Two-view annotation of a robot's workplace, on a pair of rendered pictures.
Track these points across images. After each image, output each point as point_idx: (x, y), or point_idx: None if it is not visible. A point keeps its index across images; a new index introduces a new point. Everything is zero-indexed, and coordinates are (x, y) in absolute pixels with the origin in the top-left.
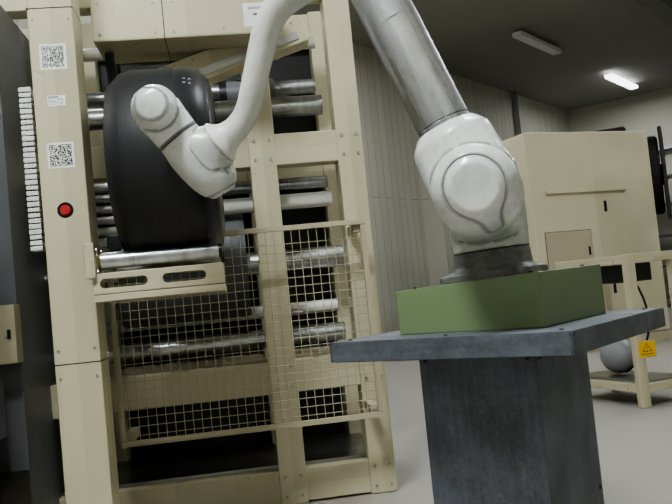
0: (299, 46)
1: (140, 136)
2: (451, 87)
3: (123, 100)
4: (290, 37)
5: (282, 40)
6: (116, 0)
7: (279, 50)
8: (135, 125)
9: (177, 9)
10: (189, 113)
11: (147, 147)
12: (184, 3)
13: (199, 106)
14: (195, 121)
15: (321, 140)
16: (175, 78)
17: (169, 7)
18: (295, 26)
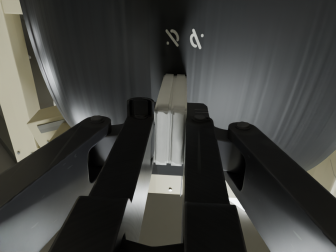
0: (40, 115)
1: (297, 54)
2: None
3: (300, 162)
4: (46, 128)
5: (55, 126)
6: (231, 195)
7: (58, 116)
8: (300, 98)
9: (164, 180)
10: (98, 113)
11: (283, 0)
12: (155, 185)
13: (76, 122)
14: (74, 85)
15: (19, 1)
16: (151, 173)
17: (173, 183)
18: (42, 137)
